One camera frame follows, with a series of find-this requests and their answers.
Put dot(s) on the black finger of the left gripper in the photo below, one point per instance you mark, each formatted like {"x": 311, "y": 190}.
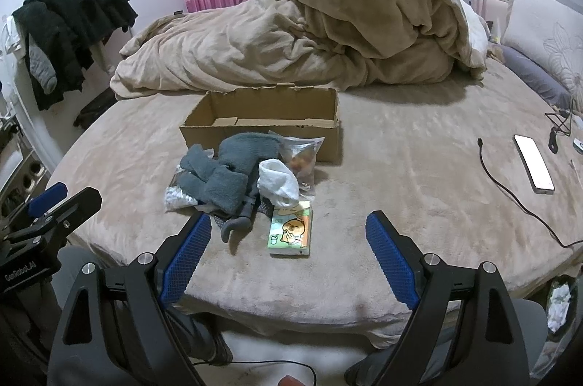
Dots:
{"x": 73, "y": 211}

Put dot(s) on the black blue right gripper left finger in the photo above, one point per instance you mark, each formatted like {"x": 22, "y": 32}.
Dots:
{"x": 116, "y": 329}

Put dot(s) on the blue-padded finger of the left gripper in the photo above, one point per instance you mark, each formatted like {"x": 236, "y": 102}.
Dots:
{"x": 47, "y": 200}

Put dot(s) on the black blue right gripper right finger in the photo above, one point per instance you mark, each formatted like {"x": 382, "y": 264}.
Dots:
{"x": 463, "y": 328}

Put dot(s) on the small clear plastic bag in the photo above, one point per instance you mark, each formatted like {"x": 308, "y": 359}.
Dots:
{"x": 180, "y": 196}

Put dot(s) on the green cartoon tissue pack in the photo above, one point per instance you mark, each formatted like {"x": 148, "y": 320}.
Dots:
{"x": 290, "y": 231}

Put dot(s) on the white sock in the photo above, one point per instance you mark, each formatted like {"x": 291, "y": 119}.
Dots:
{"x": 277, "y": 183}

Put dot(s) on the clear snack zip bag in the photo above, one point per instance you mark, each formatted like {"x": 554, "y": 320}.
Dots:
{"x": 300, "y": 154}

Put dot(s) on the grey knitted sock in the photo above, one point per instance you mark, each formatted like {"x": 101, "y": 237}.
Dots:
{"x": 210, "y": 182}

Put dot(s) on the trash bin with paper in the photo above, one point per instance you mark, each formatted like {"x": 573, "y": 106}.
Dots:
{"x": 561, "y": 306}

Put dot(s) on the white coat rack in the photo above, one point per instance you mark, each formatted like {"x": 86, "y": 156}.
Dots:
{"x": 12, "y": 58}

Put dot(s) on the beige bed sheet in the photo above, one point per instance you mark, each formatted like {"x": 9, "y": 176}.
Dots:
{"x": 439, "y": 160}

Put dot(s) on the white smartphone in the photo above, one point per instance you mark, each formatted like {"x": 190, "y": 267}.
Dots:
{"x": 534, "y": 164}

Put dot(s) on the black clothes pile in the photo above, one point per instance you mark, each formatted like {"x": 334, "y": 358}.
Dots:
{"x": 59, "y": 35}

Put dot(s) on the brown cardboard box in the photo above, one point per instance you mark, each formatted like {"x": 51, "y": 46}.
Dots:
{"x": 292, "y": 111}

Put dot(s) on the grey pillow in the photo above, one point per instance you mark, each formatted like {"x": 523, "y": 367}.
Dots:
{"x": 535, "y": 77}

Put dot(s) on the white embroidered pillow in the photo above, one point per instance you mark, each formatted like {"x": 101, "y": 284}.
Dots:
{"x": 550, "y": 34}

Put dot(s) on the beige fleece blanket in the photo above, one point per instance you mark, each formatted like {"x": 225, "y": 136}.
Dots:
{"x": 339, "y": 43}

